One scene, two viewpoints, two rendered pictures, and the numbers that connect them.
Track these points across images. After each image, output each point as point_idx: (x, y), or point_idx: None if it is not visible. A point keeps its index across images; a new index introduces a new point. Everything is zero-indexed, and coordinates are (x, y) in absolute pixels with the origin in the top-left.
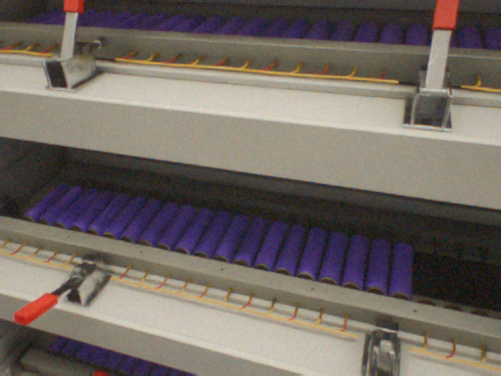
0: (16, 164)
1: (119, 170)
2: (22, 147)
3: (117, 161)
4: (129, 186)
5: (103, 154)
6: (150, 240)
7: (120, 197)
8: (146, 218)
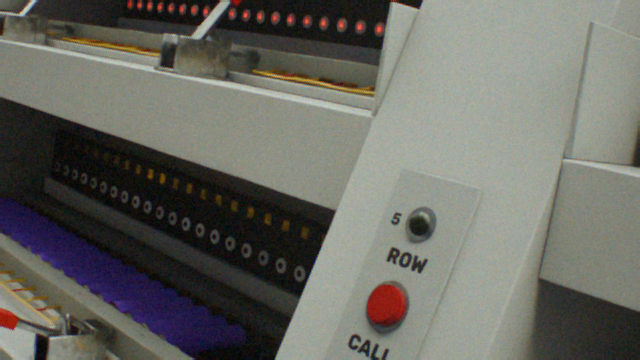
0: None
1: (68, 207)
2: (3, 151)
3: (72, 197)
4: (61, 220)
5: (65, 187)
6: (13, 237)
7: (39, 217)
8: (34, 231)
